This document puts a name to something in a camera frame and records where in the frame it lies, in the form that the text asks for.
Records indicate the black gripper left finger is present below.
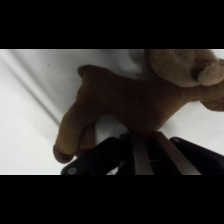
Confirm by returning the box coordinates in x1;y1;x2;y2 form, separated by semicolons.
60;132;155;176

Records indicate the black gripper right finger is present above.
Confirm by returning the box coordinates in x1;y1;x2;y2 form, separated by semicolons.
153;131;224;176

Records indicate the brown plush deer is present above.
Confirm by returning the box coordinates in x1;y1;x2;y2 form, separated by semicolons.
52;49;224;165

